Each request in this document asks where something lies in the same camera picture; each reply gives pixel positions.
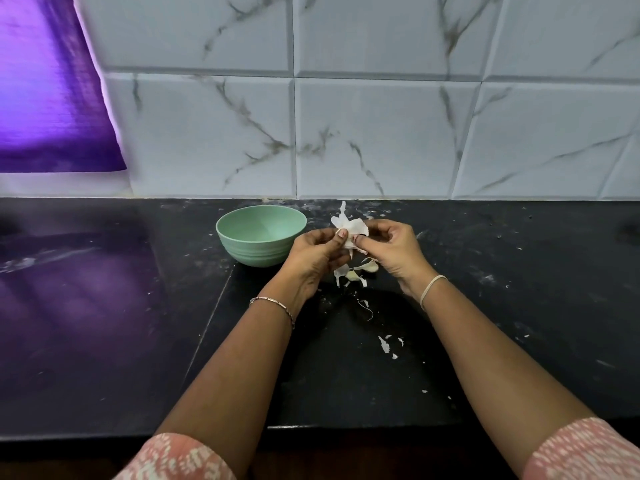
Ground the person's right hand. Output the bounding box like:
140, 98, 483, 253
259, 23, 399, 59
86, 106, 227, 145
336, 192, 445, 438
352, 219, 440, 300

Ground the person's left hand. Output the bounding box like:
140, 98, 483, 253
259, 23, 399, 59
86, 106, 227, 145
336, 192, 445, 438
279, 227, 352, 308

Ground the garlic clove cluster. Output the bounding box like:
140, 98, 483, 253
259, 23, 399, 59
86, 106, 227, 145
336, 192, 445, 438
333, 257, 382, 289

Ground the white garlic bulb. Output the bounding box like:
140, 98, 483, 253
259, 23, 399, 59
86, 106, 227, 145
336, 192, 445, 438
330, 201, 371, 242

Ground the mint green bowl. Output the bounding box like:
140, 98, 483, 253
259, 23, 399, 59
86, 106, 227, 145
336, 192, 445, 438
216, 203, 309, 269

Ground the person's right forearm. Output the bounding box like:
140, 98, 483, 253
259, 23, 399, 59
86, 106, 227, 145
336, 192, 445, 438
418, 279, 601, 474

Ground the person's left forearm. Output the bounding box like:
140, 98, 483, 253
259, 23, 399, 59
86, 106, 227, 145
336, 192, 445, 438
150, 289, 316, 466

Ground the pink patterned left sleeve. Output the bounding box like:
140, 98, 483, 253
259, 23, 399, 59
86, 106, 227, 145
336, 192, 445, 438
113, 433, 238, 480

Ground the pink patterned sleeve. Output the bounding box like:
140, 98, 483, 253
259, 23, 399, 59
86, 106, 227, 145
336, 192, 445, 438
522, 417, 640, 480
113, 433, 238, 480

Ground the pink patterned right sleeve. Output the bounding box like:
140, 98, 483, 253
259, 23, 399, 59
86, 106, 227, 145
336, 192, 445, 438
522, 417, 640, 480

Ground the purple cloth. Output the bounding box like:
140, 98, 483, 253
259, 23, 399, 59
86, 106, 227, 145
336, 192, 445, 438
0, 0, 128, 174

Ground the silver right wrist bracelet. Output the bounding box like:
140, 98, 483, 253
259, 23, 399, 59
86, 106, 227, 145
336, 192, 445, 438
420, 275, 448, 312

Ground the silver wrist bracelet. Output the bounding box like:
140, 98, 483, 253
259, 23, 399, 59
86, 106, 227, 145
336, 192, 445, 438
420, 275, 448, 312
249, 295, 297, 329

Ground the silver left wrist bracelet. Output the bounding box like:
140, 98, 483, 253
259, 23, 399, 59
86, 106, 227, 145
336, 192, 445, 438
249, 295, 297, 329

